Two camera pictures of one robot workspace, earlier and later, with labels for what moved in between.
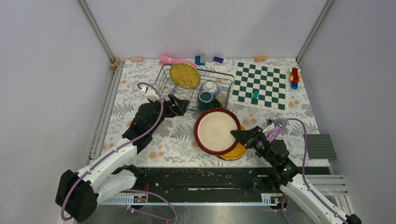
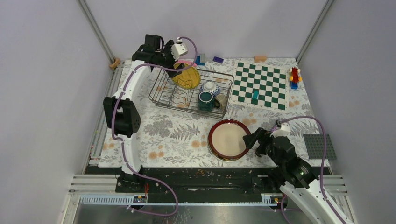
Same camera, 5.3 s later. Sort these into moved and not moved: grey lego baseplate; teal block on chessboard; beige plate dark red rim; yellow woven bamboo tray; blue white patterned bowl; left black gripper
Moved: left black gripper; beige plate dark red rim
Not moved: blue white patterned bowl; yellow woven bamboo tray; grey lego baseplate; teal block on chessboard
